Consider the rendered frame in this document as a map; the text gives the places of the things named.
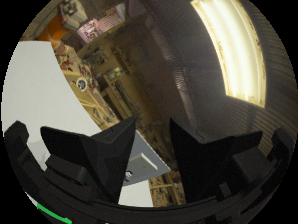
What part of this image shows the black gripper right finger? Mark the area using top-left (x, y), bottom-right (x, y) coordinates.
top-left (169, 117), bottom-right (263, 204)

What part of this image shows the green square zone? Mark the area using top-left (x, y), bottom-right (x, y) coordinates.
top-left (36, 202), bottom-right (72, 224)

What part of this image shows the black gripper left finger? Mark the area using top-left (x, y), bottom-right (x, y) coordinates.
top-left (40, 116), bottom-right (136, 204)

